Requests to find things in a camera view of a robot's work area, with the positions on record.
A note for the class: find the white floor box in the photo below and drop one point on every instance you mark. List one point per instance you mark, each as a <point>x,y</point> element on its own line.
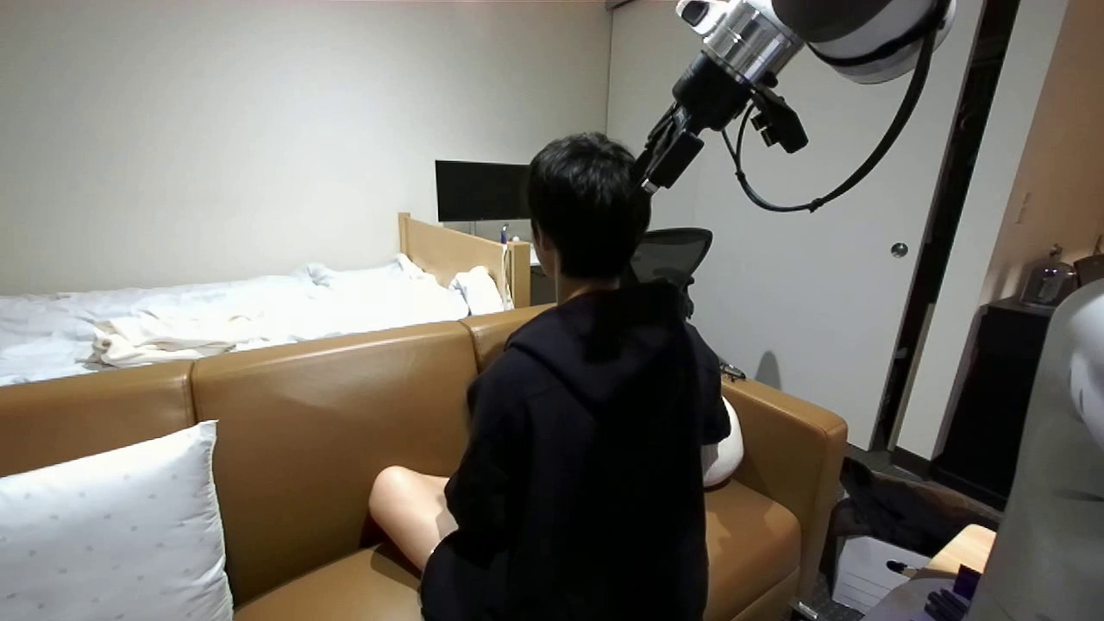
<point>874,575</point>

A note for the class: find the white door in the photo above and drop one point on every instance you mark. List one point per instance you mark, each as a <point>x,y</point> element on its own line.
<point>831,297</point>

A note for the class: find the purple small item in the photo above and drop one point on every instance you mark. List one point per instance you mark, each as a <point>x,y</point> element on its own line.
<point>954,597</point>

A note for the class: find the tan leather sofa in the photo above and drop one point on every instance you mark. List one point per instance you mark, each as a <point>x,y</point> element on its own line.
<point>313,427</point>

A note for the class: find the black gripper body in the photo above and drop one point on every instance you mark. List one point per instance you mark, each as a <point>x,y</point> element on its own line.
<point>712,99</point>

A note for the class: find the person head black hair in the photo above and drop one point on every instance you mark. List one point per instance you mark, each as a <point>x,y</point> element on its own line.
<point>590,209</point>

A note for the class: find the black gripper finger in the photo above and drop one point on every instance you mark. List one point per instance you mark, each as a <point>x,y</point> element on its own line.
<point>682,159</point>
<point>653,156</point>

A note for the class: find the light wooden bed frame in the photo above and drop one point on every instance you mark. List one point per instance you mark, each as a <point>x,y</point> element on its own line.
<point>444,245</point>

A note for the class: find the dark navy hoodie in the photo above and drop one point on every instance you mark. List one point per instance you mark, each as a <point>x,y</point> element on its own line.
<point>587,460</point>

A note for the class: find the person bare leg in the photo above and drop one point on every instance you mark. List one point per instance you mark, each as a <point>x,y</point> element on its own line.
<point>409,519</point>

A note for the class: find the round door knob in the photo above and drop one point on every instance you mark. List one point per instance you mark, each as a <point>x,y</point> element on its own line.
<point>897,245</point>

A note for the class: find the black floor bag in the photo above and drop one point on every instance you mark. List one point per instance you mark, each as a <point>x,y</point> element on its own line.
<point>910,501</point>

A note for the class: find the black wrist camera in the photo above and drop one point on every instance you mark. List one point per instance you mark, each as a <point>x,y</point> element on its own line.
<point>780,125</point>

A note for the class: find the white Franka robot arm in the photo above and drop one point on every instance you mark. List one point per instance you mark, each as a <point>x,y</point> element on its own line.
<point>874,30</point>

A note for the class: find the white round cushion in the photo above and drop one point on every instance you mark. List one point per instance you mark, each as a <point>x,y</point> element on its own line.
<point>725,443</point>

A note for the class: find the black vertical pole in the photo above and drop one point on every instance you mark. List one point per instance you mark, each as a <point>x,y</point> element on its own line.
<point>938,229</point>

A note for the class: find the black flat monitor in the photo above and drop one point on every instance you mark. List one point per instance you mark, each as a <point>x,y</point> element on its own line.
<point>484,192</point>

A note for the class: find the white square pillow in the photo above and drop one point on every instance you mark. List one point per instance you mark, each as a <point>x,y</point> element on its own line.
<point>110,538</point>

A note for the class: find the dark wooden cabinet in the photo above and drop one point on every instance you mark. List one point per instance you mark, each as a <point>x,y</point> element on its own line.
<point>996,391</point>

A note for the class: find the tan cardboard piece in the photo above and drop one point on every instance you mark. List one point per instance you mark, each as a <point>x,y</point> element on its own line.
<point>959,550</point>

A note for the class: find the white bed bedding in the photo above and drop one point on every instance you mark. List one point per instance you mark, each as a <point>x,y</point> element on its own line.
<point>210,323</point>

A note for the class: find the dark clutter on cabinet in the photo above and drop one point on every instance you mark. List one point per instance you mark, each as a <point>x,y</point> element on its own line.
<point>1055,277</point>

